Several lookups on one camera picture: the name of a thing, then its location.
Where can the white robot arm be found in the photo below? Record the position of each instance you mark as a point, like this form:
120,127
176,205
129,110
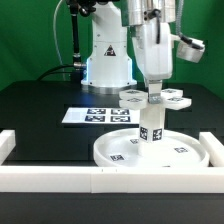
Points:
113,23

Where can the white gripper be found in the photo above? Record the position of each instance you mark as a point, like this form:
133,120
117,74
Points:
153,53

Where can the white cross-shaped table base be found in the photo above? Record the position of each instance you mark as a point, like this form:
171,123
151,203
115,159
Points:
167,98

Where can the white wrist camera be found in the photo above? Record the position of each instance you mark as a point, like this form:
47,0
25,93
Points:
191,51

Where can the white fence bar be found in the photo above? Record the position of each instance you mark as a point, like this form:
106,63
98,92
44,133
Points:
61,179
214,148
7,144

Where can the white marker sheet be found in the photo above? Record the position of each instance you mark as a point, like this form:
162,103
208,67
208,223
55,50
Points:
75,115

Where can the white front fence bar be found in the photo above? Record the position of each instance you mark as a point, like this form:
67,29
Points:
61,179

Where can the white left fence bar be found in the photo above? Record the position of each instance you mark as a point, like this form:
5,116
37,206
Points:
7,144

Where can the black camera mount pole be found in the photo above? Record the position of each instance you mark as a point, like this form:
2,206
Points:
76,30

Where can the white right fence bar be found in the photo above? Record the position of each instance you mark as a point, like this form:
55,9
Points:
214,148

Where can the white round table top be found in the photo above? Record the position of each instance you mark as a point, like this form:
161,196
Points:
124,148

